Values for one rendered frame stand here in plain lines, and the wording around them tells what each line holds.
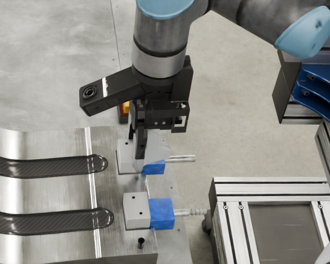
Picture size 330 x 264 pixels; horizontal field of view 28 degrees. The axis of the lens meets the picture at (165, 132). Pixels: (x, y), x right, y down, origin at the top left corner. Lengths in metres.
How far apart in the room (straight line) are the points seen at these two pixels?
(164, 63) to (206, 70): 1.72
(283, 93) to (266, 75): 1.24
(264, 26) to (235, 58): 1.82
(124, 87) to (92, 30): 0.54
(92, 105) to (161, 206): 0.19
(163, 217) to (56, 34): 0.59
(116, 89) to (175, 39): 0.14
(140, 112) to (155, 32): 0.15
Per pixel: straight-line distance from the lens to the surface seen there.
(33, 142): 1.13
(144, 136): 0.98
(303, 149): 2.42
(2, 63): 1.40
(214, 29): 2.82
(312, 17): 0.86
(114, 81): 0.97
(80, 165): 1.10
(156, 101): 0.97
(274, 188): 1.97
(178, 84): 0.95
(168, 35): 0.86
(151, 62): 0.89
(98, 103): 0.96
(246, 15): 0.88
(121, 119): 1.26
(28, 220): 1.04
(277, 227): 1.92
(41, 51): 1.42
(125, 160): 1.06
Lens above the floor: 1.74
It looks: 48 degrees down
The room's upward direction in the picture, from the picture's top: 9 degrees clockwise
